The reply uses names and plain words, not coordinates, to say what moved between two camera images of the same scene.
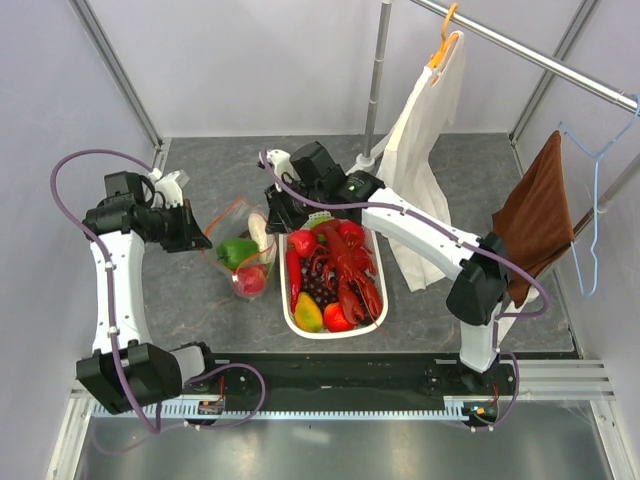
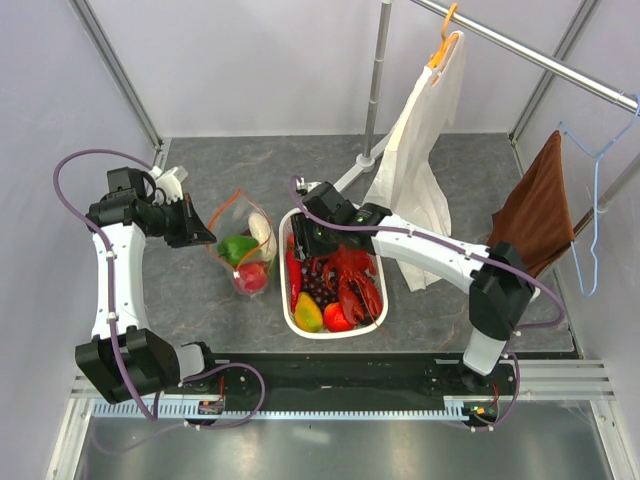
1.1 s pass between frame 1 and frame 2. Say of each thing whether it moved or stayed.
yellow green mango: stayed
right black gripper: moved
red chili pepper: stayed
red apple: stayed
